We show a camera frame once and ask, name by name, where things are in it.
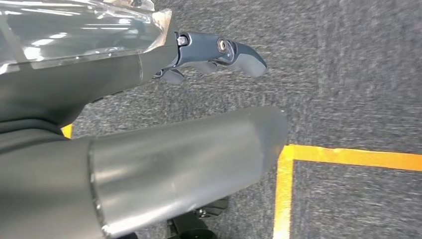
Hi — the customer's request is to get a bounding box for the robot's black left foot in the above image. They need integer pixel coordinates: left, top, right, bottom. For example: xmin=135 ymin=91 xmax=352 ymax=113
xmin=166 ymin=197 xmax=230 ymax=239

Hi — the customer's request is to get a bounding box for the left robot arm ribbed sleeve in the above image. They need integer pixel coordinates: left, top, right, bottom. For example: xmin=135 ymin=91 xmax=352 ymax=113
xmin=0 ymin=119 xmax=72 ymax=155

